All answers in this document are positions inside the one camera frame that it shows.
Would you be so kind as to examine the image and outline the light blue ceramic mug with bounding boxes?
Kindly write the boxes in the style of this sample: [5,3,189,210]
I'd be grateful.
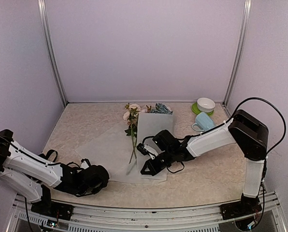
[191,112,216,132]

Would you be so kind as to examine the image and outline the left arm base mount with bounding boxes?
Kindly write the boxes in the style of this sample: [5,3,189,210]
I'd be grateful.
[31,186,74,221]

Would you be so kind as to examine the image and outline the pink fake rose stem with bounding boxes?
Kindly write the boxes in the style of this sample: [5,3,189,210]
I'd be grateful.
[123,103,141,163]
[128,104,154,165]

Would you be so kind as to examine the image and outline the aluminium front rail frame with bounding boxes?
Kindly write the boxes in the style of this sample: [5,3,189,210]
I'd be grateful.
[6,190,288,232]

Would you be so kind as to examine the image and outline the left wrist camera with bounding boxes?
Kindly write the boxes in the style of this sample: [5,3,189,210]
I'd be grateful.
[80,158,91,169]

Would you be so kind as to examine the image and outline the white wrapping paper sheet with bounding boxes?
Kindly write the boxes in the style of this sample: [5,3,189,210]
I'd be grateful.
[75,113,174,184]

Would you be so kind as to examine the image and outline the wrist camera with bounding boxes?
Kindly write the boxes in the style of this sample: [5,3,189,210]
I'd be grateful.
[136,143,158,160]
[80,158,91,169]

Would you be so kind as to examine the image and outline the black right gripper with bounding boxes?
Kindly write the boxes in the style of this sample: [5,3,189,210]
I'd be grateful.
[141,148,175,176]

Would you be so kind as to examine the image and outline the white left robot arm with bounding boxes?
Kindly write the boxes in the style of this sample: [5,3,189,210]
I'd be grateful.
[0,129,110,215]

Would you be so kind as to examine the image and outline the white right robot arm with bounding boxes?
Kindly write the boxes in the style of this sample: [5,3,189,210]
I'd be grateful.
[137,107,270,215]

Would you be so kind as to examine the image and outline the blue fake hydrangea stem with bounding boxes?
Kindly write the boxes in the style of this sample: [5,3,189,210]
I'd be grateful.
[150,103,173,115]

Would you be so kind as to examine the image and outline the green round saucer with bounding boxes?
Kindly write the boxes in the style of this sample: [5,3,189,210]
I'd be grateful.
[191,102,214,116]

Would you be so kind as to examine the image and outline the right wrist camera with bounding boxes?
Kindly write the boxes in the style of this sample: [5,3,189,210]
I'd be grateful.
[136,143,158,160]

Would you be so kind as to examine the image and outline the left aluminium corner post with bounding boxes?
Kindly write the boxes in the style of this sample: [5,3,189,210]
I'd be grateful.
[38,0,69,108]

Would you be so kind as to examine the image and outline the right aluminium corner post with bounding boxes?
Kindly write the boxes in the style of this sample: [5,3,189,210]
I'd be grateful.
[223,0,252,107]

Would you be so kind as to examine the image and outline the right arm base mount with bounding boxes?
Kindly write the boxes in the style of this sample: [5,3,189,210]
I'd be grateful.
[220,194,262,220]

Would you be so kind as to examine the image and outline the white ceramic bowl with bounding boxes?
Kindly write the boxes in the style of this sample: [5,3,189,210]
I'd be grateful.
[197,97,216,113]

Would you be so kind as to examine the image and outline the aluminium corner post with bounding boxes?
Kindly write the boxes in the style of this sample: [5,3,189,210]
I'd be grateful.
[223,0,252,107]
[38,0,69,108]

